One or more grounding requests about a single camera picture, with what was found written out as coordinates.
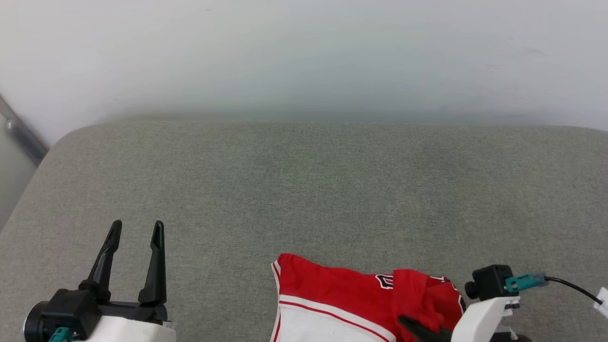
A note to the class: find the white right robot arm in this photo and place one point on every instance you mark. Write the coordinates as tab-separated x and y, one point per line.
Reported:
602	303

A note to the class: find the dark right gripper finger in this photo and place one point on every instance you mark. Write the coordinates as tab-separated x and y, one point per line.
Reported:
427	334

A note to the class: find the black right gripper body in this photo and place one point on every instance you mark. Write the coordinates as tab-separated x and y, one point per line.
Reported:
513	338

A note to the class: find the red and white basketball jersey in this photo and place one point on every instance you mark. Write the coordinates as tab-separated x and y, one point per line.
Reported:
332	294

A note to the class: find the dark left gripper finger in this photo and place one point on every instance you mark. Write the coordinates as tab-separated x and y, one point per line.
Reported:
156	275
105	259

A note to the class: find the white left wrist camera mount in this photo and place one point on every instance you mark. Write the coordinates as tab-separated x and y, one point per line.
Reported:
128	331

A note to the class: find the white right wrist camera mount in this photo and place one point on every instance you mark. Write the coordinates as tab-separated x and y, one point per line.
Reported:
482	318

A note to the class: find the grey metal bar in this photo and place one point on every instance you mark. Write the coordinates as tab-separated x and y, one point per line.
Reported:
23	135

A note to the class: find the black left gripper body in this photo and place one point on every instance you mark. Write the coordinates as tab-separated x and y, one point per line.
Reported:
66	311

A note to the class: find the teal right camera connector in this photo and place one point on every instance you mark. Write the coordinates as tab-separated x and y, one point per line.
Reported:
522	282

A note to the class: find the grey fabric sofa cushion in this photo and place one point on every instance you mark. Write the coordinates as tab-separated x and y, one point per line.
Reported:
308	190

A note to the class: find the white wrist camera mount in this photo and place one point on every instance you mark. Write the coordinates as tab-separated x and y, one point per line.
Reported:
128	331
482	318

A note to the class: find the teal camera connector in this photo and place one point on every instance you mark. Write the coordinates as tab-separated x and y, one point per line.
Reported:
61	335
522	282

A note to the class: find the teal left camera connector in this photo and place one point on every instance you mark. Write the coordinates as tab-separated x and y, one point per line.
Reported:
61	335

